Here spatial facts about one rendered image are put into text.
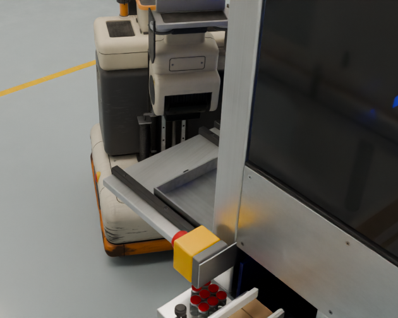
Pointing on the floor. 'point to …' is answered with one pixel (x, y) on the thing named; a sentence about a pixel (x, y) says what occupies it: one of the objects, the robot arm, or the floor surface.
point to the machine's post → (236, 125)
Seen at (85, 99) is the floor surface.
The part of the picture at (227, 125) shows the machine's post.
